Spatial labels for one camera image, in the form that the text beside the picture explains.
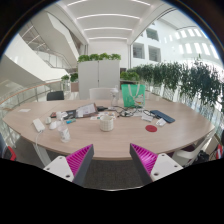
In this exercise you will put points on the glass railing with wood rail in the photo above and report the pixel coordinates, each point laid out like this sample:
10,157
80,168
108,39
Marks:
30,93

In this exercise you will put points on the tall clear drink bottle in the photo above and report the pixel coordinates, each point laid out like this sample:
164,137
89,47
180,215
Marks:
114,97

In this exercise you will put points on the red and white sign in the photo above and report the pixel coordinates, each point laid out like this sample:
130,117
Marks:
219,151

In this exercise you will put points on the red and black chair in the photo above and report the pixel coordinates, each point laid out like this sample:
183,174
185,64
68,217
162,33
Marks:
10,153

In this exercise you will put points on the small blue item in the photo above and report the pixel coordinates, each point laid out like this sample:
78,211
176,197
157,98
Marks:
70,121

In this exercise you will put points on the brown clipboard with papers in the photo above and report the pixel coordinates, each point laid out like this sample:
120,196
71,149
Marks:
85,110

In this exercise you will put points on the white paper sheet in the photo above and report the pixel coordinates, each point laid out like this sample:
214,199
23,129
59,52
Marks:
146,117

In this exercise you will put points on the white chair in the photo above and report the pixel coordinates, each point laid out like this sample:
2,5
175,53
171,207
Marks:
191,150
101,93

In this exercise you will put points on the colourful sticker sheet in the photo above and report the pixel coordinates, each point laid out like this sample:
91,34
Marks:
95,117

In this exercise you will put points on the small black case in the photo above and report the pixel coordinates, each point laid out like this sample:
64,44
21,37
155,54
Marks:
70,114

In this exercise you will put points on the small white device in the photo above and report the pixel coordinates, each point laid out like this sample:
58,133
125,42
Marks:
48,120

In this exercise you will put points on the flat round red coaster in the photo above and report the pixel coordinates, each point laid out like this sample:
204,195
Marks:
151,128

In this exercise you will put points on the black charger block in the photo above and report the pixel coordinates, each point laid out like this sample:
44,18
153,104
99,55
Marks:
101,108

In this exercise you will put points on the white power strip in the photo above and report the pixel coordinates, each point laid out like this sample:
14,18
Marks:
38,125

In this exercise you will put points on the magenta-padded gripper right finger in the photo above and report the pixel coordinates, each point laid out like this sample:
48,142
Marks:
146,160

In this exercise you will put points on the white grid-pattern mug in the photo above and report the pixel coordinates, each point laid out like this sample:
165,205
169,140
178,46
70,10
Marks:
106,123

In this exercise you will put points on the small planter with greenery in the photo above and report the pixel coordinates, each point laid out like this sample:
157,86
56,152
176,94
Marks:
70,79

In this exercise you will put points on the white plastic packet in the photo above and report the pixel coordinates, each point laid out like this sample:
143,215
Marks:
161,122

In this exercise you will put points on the row of green plants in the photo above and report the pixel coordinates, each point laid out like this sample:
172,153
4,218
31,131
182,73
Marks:
190,80

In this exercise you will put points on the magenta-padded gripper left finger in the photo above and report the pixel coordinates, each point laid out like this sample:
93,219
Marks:
79,160

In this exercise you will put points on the clear plastic water bottle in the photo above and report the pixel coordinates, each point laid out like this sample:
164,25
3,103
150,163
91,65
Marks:
63,134

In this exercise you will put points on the ceiling light strips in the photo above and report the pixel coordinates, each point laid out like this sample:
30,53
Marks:
108,16

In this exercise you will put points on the white cabinet with plants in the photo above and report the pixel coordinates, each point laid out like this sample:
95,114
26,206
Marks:
99,78

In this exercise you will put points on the green tote bag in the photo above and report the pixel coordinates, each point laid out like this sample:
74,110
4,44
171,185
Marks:
133,96

